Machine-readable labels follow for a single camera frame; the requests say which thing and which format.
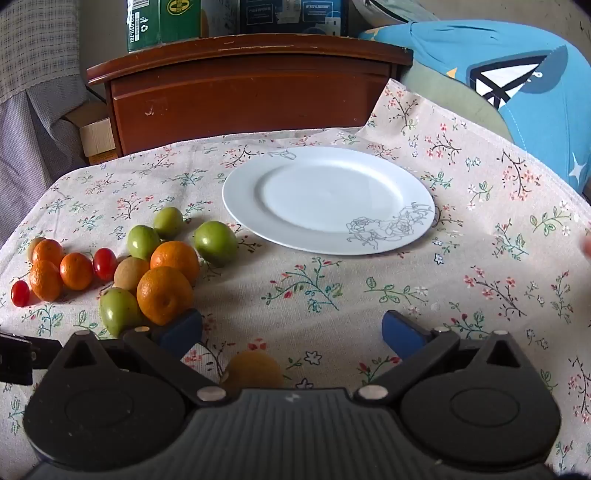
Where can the open cardboard box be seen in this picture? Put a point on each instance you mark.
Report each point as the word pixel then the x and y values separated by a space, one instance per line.
pixel 97 138

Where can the white plate with rose outline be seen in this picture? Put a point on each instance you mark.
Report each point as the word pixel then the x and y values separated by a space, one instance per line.
pixel 323 198

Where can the floral tablecloth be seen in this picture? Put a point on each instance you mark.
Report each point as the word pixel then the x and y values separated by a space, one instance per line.
pixel 485 240

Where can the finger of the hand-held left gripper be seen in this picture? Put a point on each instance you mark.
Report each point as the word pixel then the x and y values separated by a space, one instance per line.
pixel 18 360

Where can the brown wooden cabinet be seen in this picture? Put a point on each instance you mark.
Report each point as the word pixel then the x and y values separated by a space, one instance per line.
pixel 240 92

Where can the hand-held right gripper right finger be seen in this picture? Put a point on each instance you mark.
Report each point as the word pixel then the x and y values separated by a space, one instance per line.
pixel 401 334

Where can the mandarin orange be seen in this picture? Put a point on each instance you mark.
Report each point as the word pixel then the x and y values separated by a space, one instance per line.
pixel 48 253
pixel 76 271
pixel 164 295
pixel 45 280
pixel 175 261

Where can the white dark-edged cloth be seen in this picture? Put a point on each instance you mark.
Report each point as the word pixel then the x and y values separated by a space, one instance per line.
pixel 383 10

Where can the red cherry tomato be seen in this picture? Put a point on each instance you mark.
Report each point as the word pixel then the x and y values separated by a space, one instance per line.
pixel 20 293
pixel 105 264

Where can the beige checkered cloth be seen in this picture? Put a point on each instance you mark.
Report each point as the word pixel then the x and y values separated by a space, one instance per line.
pixel 37 41

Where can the green and white carton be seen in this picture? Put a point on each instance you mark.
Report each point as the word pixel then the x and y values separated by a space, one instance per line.
pixel 175 18

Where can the blue sailboat print cushion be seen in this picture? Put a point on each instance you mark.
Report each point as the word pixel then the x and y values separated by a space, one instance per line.
pixel 531 129

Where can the green jujube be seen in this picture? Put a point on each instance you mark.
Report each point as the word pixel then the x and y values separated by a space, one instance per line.
pixel 143 241
pixel 215 243
pixel 168 222
pixel 120 311

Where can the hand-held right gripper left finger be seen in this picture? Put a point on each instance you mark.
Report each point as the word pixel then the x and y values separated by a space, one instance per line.
pixel 182 330

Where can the dark blue box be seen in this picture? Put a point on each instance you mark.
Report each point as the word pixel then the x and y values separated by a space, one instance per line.
pixel 291 16

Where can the lilac gingham cloth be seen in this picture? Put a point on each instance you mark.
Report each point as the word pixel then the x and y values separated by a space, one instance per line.
pixel 32 152

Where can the grey-green sofa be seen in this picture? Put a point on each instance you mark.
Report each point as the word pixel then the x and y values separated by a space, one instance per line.
pixel 443 92

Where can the brown kiwi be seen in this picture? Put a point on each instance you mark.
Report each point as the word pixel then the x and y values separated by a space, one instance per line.
pixel 131 273
pixel 32 244
pixel 251 371

